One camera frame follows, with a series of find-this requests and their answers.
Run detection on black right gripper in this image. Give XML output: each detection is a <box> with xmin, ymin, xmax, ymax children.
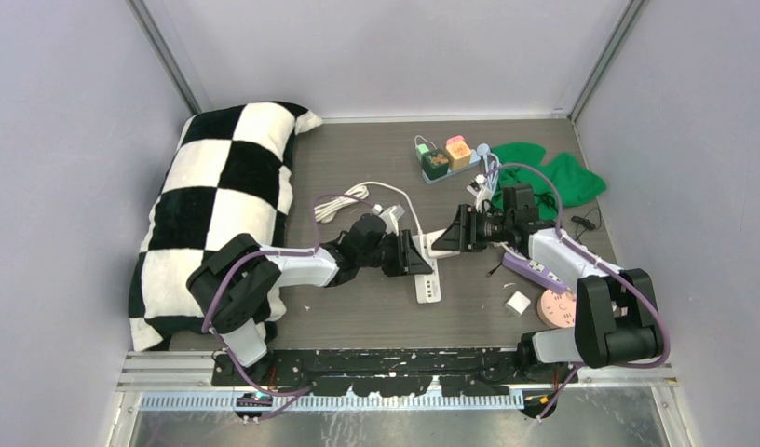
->
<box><xmin>432</xmin><ymin>203</ymin><xmax>513</xmax><ymax>253</ymax></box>

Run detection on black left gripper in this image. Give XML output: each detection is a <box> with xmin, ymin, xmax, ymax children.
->
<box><xmin>358</xmin><ymin>229</ymin><xmax>430</xmax><ymax>277</ymax></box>

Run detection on white tiger cube socket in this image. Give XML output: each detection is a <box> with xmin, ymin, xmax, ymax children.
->
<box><xmin>424</xmin><ymin>228</ymin><xmax>463</xmax><ymax>259</ymax></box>

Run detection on white power strip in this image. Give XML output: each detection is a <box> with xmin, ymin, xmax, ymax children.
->
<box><xmin>414</xmin><ymin>234</ymin><xmax>442</xmax><ymax>305</ymax></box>

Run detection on light blue power strip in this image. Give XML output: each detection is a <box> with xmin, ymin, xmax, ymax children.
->
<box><xmin>421</xmin><ymin>150</ymin><xmax>482</xmax><ymax>184</ymax></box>

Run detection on orange cube adapter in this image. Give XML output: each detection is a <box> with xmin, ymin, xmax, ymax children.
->
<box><xmin>445</xmin><ymin>142</ymin><xmax>472</xmax><ymax>171</ymax></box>

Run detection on white charger plug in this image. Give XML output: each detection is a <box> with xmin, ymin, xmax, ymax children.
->
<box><xmin>504</xmin><ymin>291</ymin><xmax>531</xmax><ymax>316</ymax></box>

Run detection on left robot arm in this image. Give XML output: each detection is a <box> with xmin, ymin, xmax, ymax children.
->
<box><xmin>186</xmin><ymin>213</ymin><xmax>433</xmax><ymax>386</ymax></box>

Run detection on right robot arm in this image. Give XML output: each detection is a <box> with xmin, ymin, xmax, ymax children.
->
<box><xmin>429</xmin><ymin>183</ymin><xmax>669</xmax><ymax>383</ymax></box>

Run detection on light green small plug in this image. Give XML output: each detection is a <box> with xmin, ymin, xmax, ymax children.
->
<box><xmin>415</xmin><ymin>143</ymin><xmax>430</xmax><ymax>160</ymax></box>

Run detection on pink round socket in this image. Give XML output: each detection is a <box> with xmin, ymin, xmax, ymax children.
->
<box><xmin>536</xmin><ymin>290</ymin><xmax>577</xmax><ymax>329</ymax></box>

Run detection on purple power strip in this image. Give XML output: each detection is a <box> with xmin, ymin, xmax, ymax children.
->
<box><xmin>502</xmin><ymin>251</ymin><xmax>567</xmax><ymax>294</ymax></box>

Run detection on dark green cube adapter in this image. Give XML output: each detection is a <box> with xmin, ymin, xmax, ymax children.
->
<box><xmin>420</xmin><ymin>149</ymin><xmax>450</xmax><ymax>181</ymax></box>

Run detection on green cloth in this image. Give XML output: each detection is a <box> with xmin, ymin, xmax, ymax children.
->
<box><xmin>492</xmin><ymin>142</ymin><xmax>607</xmax><ymax>220</ymax></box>

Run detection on black white checkered pillow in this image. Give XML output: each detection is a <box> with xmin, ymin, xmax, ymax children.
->
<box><xmin>128</xmin><ymin>101</ymin><xmax>322</xmax><ymax>351</ymax></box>

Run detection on light blue coiled cable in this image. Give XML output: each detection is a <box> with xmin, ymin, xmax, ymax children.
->
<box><xmin>473</xmin><ymin>142</ymin><xmax>502</xmax><ymax>211</ymax></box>

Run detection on white coiled power cable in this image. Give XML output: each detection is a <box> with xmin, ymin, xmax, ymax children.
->
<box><xmin>312</xmin><ymin>181</ymin><xmax>426</xmax><ymax>238</ymax></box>

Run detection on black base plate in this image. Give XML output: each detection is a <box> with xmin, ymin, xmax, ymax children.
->
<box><xmin>211</xmin><ymin>347</ymin><xmax>576</xmax><ymax>398</ymax></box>

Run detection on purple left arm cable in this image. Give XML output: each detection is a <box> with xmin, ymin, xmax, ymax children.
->
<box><xmin>200</xmin><ymin>194</ymin><xmax>381</xmax><ymax>421</ymax></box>

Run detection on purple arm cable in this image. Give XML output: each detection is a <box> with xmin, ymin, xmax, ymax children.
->
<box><xmin>484</xmin><ymin>162</ymin><xmax>672</xmax><ymax>421</ymax></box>
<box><xmin>200</xmin><ymin>194</ymin><xmax>381</xmax><ymax>421</ymax></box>

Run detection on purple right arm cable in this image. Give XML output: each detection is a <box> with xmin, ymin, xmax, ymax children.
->
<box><xmin>484</xmin><ymin>162</ymin><xmax>672</xmax><ymax>421</ymax></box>

